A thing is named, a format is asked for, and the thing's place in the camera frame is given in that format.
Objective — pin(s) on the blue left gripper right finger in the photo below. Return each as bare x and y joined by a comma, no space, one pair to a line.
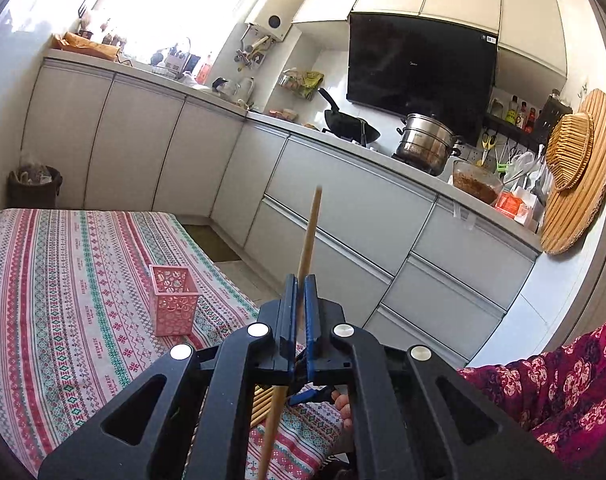
314,346

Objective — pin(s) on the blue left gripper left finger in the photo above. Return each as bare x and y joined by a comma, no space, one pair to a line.
287,325

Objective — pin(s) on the pink perforated utensil holder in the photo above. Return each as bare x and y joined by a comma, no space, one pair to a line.
173,300

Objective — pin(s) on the brown floor mat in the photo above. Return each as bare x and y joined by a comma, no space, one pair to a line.
211,244

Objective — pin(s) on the black wok pan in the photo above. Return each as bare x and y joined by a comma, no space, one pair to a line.
346,126

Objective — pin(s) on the steel stock pot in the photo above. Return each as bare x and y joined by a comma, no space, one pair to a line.
426,144

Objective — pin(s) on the glass bowl with food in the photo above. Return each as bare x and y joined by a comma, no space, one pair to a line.
476,181

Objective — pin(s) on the patterned red green tablecloth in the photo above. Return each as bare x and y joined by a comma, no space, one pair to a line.
75,327

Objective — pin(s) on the white electric kettle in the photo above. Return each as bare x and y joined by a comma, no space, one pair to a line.
244,92

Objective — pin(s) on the black range hood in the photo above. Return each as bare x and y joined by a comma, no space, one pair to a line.
403,64

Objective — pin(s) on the floral magenta clothing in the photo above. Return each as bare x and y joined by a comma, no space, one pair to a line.
559,397

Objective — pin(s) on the round bamboo tray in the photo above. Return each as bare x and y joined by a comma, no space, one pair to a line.
569,213

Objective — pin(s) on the dark waste bin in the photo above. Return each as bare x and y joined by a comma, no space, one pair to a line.
33,187

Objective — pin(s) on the woven bamboo basket lid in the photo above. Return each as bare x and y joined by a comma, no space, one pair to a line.
569,149

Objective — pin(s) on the white water heater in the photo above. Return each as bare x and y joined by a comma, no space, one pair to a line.
273,17

